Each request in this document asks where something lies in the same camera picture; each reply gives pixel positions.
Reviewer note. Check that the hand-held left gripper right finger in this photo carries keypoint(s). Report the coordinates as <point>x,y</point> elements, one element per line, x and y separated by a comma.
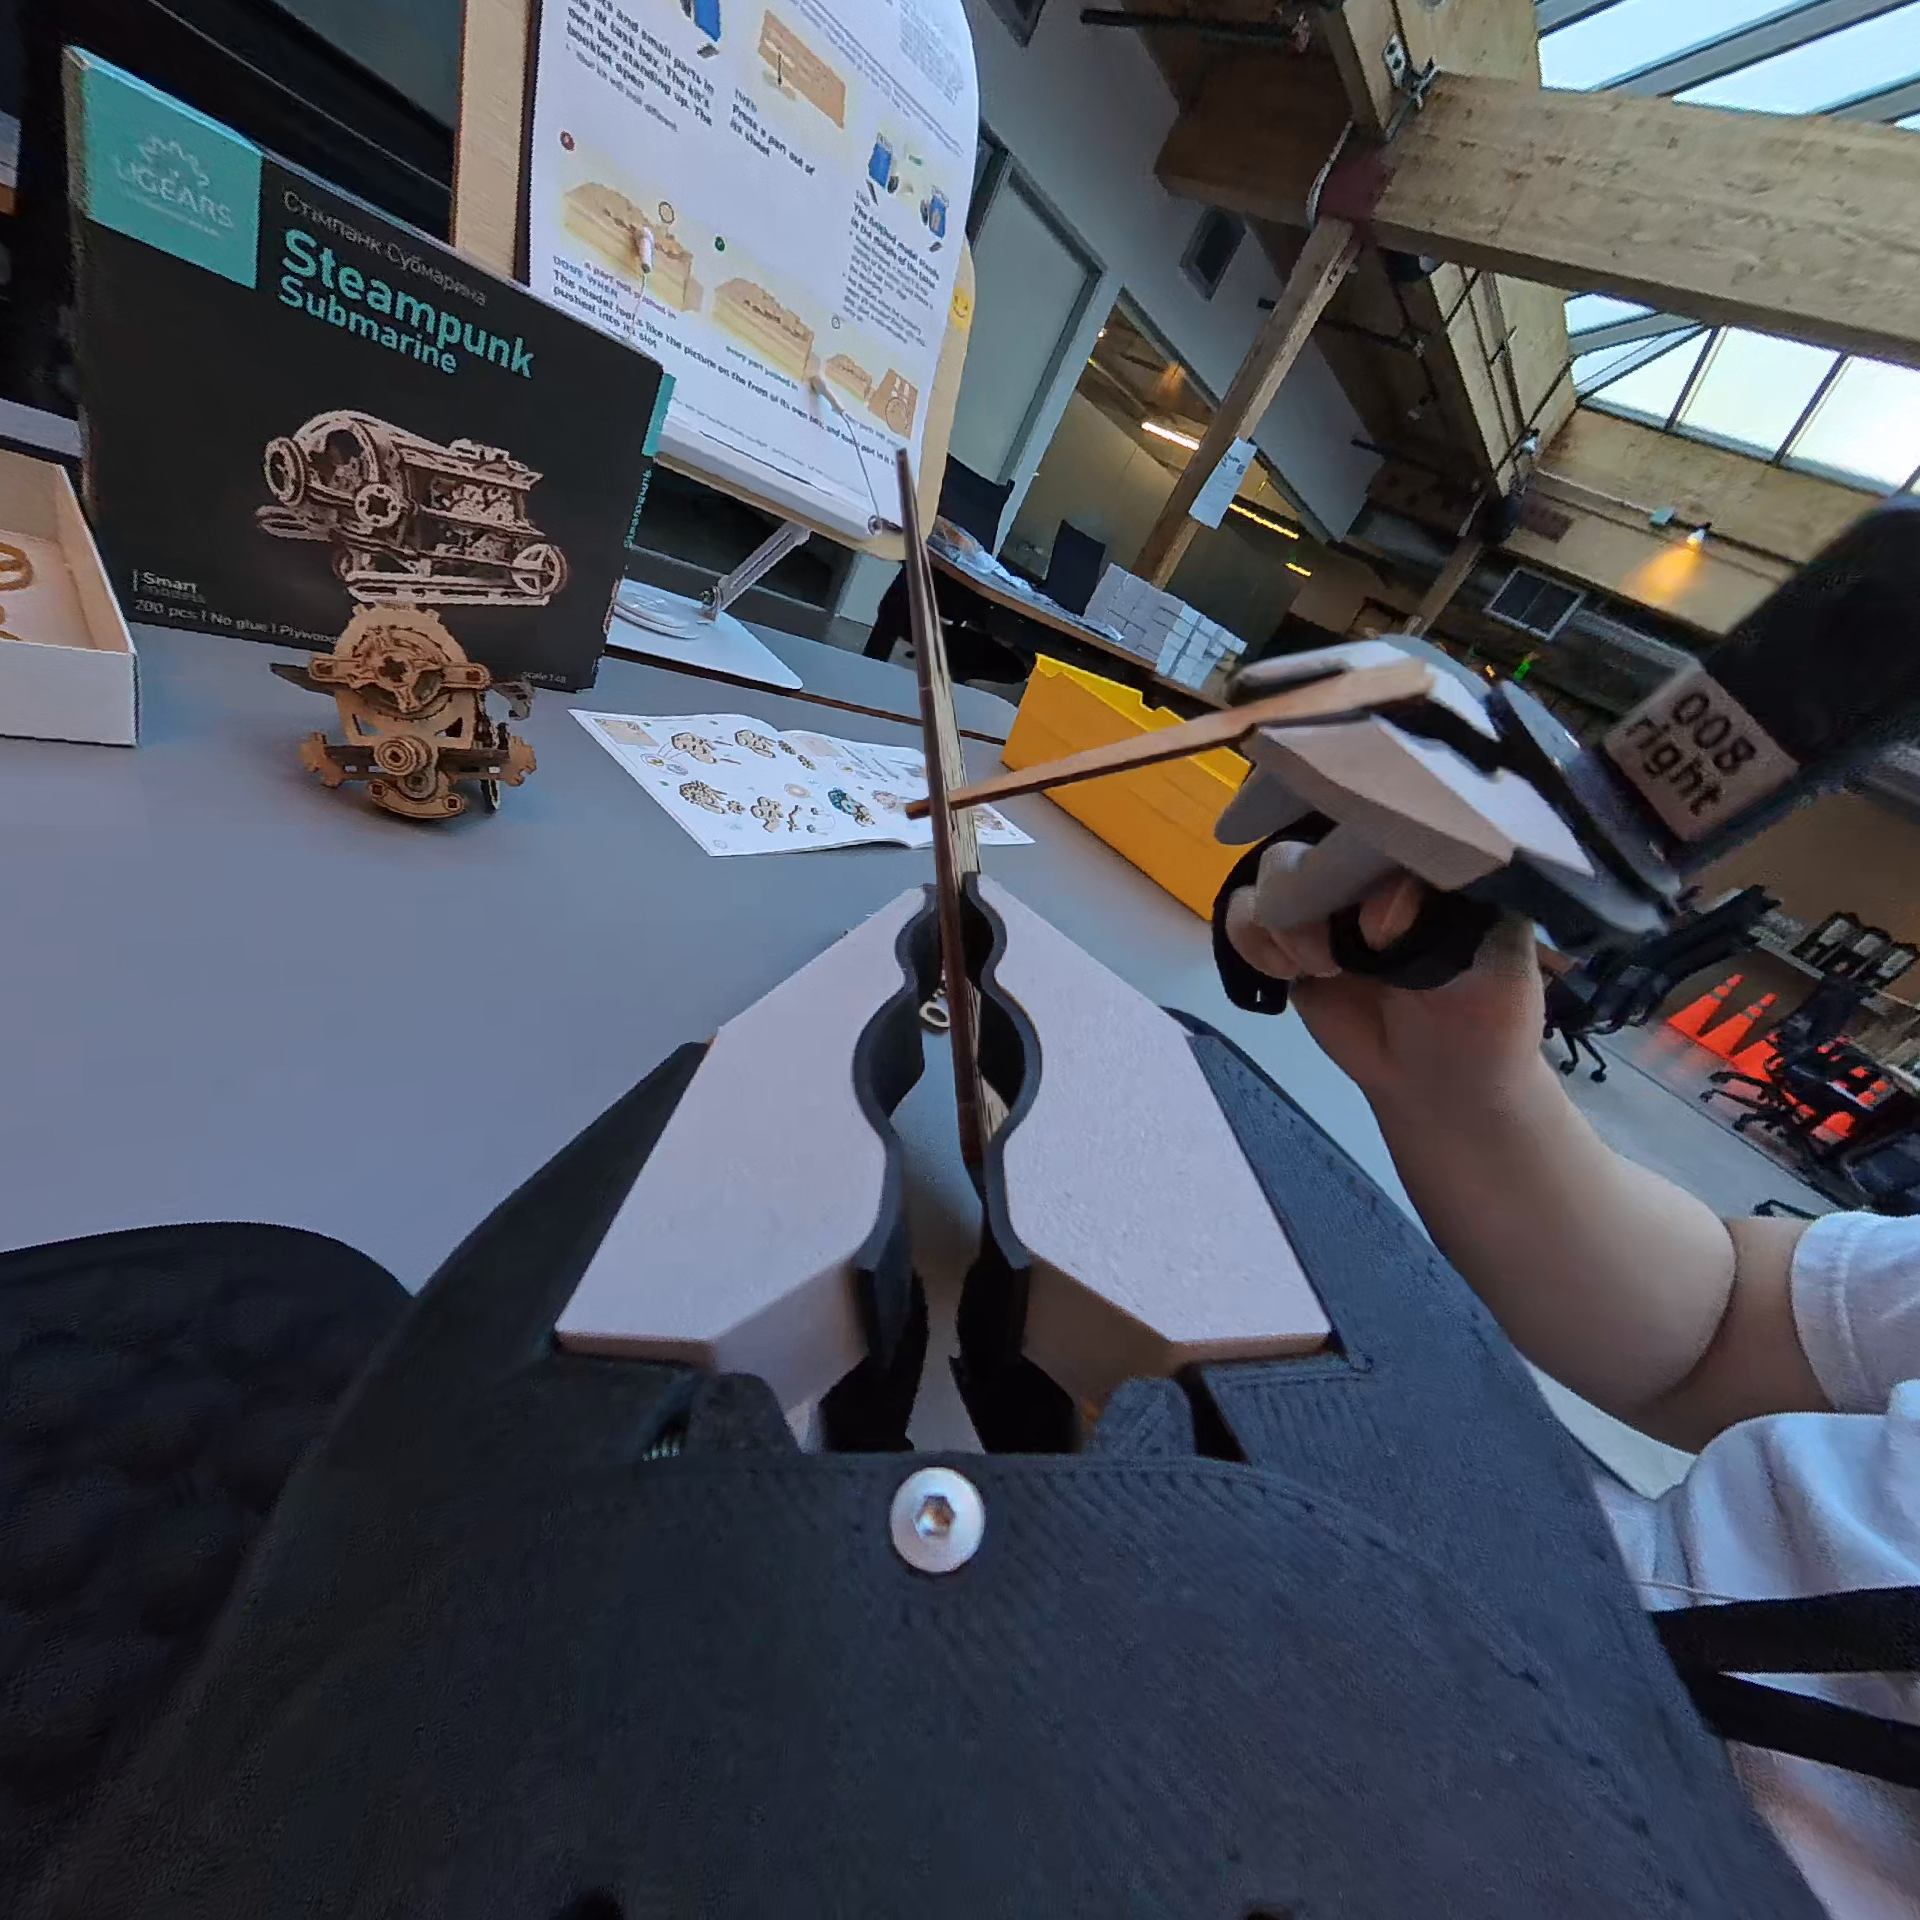
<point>1156,1185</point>

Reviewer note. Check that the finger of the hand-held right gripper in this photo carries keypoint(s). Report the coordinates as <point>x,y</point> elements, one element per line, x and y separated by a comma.
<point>1465,693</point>
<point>1412,787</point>

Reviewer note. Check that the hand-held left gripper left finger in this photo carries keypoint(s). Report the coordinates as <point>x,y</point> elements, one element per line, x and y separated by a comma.
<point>751,1185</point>

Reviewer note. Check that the thin wooden stick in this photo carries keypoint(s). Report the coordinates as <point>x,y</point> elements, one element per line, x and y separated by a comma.
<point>1141,750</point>

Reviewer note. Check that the plywood puzzle parts sheet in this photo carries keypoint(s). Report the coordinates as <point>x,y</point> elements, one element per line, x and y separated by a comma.
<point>940,705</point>

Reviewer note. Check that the person's right forearm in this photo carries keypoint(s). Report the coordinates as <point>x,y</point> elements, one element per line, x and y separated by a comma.
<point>1606,1244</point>

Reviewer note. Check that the grey desk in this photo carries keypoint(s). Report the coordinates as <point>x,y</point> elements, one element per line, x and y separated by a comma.
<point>301,975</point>

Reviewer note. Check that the person's right hand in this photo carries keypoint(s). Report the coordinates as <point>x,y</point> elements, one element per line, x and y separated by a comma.
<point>1426,1051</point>

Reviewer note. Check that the black office chair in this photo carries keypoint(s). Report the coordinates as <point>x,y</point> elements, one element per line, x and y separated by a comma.
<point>1823,1079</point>
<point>1575,1021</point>

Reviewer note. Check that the stack of white boxes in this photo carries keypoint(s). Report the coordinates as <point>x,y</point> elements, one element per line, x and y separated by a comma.
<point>1163,623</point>

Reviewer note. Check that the yellow plastic bin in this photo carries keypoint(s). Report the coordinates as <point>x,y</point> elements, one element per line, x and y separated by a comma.
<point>1109,811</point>

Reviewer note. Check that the white paper sign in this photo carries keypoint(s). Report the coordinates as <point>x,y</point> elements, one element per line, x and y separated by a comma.
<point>1225,481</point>

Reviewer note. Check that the orange traffic cone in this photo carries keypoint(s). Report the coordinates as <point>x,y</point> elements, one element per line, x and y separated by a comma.
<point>1710,1021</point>
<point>1758,1044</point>

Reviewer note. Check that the assembly instruction booklet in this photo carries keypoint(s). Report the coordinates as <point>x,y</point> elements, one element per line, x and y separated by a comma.
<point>751,781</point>

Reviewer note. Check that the wooden mechanical model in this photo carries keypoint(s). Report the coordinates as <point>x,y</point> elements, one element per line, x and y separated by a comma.
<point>399,675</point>

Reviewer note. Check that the person's white shirt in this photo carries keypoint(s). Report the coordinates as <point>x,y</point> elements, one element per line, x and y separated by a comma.
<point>1799,1517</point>

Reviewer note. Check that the illustrated instruction sheet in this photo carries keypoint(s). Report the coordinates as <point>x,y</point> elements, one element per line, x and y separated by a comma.
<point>751,301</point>

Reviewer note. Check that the white cardboard tray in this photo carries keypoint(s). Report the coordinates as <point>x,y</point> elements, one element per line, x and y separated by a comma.
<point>60,692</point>

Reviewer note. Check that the black puzzle box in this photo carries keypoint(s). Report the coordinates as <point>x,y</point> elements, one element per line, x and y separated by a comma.
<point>195,451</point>

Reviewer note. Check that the wooden puzzle part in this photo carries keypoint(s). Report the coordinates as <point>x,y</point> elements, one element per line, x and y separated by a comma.
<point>13,580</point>

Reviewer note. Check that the instruction poster on stand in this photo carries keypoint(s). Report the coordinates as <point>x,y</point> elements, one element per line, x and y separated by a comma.
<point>494,150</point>

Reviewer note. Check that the wall lamp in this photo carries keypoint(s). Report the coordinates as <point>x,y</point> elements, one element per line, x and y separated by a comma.
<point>1689,539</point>

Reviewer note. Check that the wooden post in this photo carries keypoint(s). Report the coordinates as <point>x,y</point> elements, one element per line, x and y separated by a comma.
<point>1254,398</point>

